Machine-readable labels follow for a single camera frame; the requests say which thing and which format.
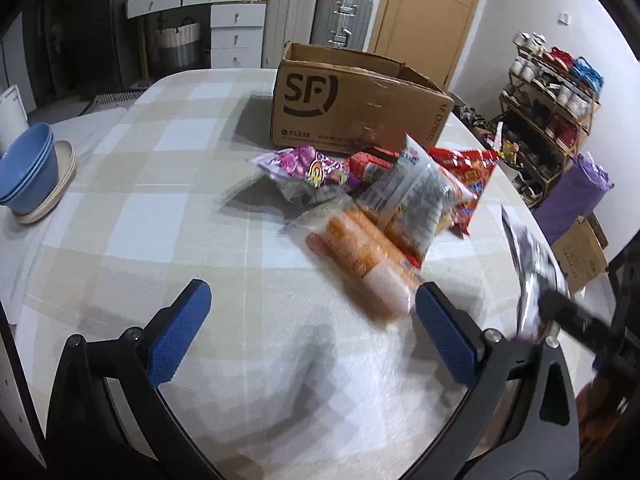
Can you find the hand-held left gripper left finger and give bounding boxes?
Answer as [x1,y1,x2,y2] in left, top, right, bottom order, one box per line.
[46,279,226,480]

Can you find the beige plate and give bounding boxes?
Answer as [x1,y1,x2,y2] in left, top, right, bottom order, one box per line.
[12,140,77,225]

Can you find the blue bowl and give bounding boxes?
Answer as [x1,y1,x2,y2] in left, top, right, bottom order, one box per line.
[0,157,57,216]
[0,122,55,196]

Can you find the silver black snack packet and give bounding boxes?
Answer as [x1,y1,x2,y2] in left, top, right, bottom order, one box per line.
[500,205,568,341]

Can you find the large red snack bag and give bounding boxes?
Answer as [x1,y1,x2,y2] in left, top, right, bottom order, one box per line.
[427,146,501,238]

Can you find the small cardboard box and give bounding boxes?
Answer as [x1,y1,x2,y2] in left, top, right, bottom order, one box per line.
[552,215,610,293]

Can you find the purple snack packet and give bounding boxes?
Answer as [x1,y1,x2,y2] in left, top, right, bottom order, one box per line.
[249,145,351,206]

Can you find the white suitcase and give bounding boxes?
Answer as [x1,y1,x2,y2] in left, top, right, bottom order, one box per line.
[263,0,319,68]

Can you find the person's right hand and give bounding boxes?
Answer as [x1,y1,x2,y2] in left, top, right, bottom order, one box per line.
[575,380,630,461]

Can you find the shoe rack with shoes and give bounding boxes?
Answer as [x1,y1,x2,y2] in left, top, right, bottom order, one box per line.
[500,31,605,201]

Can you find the wooden door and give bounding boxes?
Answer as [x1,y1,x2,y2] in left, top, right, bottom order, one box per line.
[367,0,488,83]

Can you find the white drawer desk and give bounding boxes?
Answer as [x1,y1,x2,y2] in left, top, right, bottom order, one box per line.
[126,0,268,68]

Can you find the orange snack packet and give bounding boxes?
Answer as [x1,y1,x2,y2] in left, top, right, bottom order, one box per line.
[287,207,422,318]

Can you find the brown cardboard box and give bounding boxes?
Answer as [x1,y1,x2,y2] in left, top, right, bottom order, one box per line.
[270,41,456,156]

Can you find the purple bag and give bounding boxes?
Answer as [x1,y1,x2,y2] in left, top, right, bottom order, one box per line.
[532,152,615,243]

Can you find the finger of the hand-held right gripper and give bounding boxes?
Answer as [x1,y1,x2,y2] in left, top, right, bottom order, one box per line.
[537,290,616,356]

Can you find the woven basket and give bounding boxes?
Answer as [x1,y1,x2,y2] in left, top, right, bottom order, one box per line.
[154,17,202,68]

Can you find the white container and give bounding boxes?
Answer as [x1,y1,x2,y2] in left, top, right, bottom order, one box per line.
[0,85,28,148]

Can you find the red and black snack packet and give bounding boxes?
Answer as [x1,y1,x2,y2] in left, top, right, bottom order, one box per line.
[344,149,401,187]

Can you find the striped rug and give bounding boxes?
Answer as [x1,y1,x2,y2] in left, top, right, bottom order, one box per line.
[90,87,147,109]

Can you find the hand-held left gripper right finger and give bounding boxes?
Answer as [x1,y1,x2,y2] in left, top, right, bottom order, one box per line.
[405,282,581,480]

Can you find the clear white snack packet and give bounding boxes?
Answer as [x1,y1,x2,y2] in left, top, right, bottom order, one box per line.
[357,134,478,268]

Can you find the silver suitcase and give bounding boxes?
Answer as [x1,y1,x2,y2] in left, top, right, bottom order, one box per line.
[310,0,375,51]

